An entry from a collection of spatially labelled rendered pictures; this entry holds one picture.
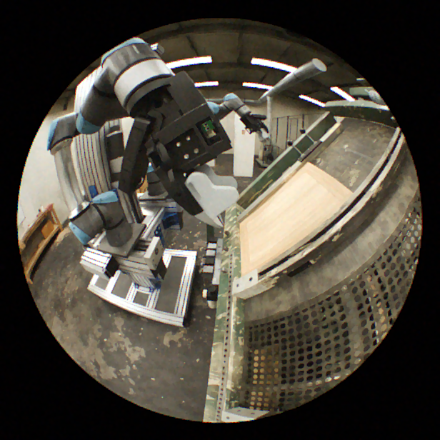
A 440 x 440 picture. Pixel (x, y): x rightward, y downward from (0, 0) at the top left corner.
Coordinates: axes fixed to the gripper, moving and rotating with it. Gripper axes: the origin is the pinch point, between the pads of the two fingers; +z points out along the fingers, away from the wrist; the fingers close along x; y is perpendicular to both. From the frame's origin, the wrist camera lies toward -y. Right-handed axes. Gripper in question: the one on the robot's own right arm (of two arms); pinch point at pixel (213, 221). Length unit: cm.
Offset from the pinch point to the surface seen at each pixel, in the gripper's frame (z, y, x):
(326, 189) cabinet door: 22, 35, 28
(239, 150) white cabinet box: 59, 9, 422
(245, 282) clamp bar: 33.9, -6.8, 9.0
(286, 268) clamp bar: 27.7, 8.2, 6.2
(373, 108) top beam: -9, 87, 30
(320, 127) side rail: 7, 73, 79
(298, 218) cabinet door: 28.9, 19.6, 26.5
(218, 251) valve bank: 50, -29, 46
